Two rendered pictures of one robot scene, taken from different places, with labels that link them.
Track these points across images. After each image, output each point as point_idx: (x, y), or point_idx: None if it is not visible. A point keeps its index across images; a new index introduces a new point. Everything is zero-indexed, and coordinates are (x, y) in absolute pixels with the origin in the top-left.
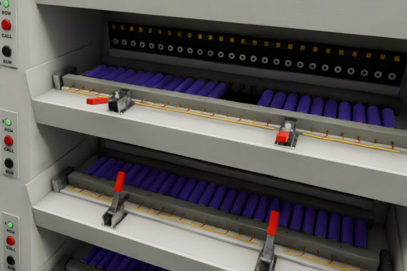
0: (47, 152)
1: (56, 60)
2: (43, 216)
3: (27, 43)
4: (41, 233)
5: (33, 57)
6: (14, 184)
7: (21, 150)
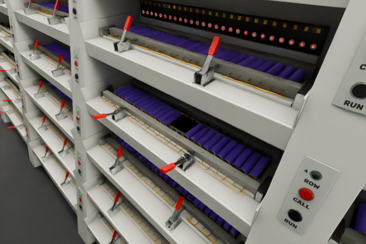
0: (96, 126)
1: (101, 81)
2: (90, 157)
3: (83, 74)
4: (92, 163)
5: (86, 81)
6: (80, 138)
7: (82, 124)
